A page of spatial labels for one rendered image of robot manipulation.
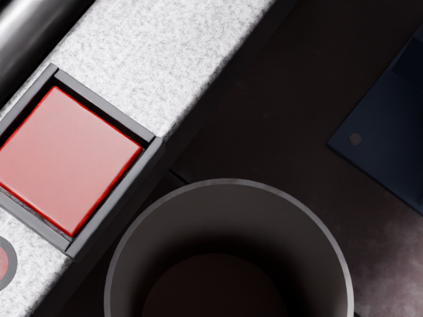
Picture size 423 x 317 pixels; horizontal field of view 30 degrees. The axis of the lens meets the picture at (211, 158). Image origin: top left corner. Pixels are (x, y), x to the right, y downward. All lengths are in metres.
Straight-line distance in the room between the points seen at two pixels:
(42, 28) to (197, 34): 0.09
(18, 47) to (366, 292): 1.00
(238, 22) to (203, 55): 0.03
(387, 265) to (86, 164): 1.02
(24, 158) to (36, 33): 0.08
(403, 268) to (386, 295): 0.05
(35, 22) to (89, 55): 0.04
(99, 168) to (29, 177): 0.04
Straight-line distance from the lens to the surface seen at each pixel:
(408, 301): 1.38
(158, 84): 0.44
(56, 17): 0.47
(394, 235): 1.40
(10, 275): 0.42
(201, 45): 0.45
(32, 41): 0.46
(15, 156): 0.42
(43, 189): 0.41
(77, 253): 0.40
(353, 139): 1.41
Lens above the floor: 1.32
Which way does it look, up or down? 73 degrees down
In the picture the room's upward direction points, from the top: 8 degrees clockwise
